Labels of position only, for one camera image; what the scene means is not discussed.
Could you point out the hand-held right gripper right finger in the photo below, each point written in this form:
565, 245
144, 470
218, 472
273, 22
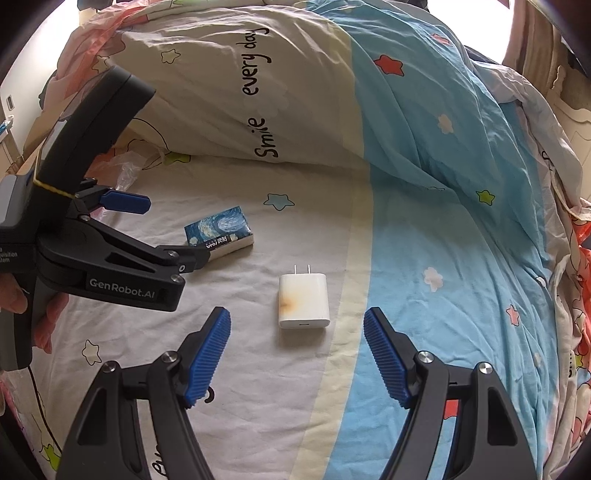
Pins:
385, 360

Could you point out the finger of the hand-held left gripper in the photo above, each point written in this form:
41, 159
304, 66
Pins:
138, 254
127, 203

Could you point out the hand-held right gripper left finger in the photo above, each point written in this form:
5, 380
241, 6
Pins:
210, 360

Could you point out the blue swirl print box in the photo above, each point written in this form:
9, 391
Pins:
221, 230

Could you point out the white charger plug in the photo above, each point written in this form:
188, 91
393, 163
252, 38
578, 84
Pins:
302, 302

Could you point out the person's left hand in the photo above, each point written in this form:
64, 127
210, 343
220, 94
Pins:
50, 323

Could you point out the clear plastic bag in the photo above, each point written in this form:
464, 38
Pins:
131, 168

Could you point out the star print bed sheet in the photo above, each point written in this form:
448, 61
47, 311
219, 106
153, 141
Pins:
300, 258

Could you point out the pink print cloth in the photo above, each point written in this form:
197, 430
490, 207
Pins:
579, 286

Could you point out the star print folded quilt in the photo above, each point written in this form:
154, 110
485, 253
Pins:
323, 92

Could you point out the cream carved headboard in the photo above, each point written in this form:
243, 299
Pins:
575, 110

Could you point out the beige curtain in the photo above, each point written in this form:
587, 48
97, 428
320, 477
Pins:
538, 41

